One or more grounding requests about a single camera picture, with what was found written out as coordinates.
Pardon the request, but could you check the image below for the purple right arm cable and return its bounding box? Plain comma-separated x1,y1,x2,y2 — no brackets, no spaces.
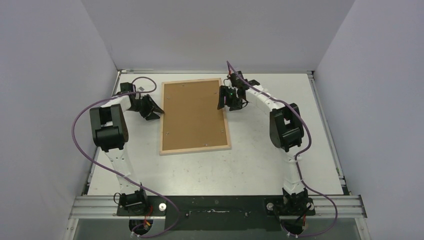
226,60,339,239

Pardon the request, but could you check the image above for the aluminium front rail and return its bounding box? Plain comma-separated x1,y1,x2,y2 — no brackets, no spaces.
69,195,367,219

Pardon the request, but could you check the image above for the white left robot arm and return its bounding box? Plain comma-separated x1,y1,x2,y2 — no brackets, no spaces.
89,82,164,216

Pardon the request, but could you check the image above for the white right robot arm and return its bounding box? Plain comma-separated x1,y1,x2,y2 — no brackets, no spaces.
217,71,309,215

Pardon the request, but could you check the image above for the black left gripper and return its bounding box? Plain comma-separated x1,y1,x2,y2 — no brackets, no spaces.
128,95,164,120

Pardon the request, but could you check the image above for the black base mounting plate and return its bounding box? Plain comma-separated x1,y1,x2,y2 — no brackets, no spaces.
116,195,316,235

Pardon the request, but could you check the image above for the brown cardboard backing board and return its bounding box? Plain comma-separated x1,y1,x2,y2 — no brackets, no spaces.
162,80,229,151

